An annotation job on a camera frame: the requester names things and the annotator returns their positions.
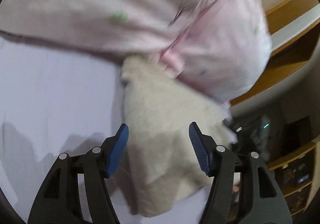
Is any beige knitted sweater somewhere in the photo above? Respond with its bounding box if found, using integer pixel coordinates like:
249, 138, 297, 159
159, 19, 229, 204
121, 56, 236, 217

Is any pink patterned pillow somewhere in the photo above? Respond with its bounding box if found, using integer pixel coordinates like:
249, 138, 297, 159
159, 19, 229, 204
1, 0, 216, 54
159, 0, 272, 104

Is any wooden shelf unit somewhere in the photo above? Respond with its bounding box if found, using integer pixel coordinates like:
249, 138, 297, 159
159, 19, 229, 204
231, 0, 319, 223

